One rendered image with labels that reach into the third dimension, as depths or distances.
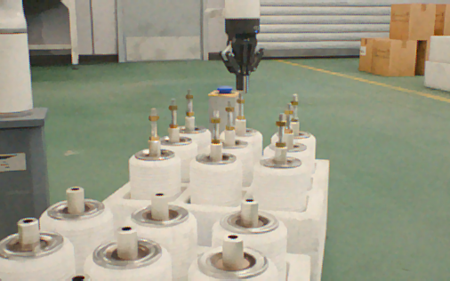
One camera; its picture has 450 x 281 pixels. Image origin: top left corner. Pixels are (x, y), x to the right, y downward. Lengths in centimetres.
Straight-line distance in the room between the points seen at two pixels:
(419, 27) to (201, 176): 409
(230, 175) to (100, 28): 527
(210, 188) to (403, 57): 400
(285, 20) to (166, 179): 557
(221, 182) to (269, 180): 8
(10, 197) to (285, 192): 60
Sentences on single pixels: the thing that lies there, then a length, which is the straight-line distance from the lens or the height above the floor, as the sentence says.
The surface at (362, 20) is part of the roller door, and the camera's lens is 690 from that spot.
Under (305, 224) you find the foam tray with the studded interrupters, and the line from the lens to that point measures 93.
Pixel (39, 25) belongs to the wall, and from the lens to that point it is 618.
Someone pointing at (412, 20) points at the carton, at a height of 47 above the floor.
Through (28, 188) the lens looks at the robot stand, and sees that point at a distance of 124.
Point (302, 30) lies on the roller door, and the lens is 659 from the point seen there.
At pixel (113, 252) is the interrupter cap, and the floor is 25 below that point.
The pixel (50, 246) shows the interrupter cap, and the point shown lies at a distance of 66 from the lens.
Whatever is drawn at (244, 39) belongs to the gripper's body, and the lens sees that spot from 118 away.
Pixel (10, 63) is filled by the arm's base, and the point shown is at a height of 41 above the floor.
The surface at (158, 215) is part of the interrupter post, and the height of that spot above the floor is 26.
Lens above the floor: 51
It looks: 13 degrees down
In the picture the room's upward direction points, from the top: straight up
